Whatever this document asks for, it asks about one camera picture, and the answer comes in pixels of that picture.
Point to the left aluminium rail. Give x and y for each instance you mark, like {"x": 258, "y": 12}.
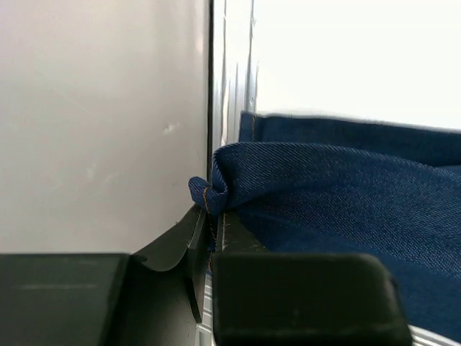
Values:
{"x": 234, "y": 68}

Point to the dark blue denim trousers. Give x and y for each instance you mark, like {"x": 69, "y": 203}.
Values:
{"x": 319, "y": 184}

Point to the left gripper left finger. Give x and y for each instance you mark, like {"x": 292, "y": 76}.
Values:
{"x": 152, "y": 297}

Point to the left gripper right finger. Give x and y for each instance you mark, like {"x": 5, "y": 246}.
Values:
{"x": 360, "y": 277}

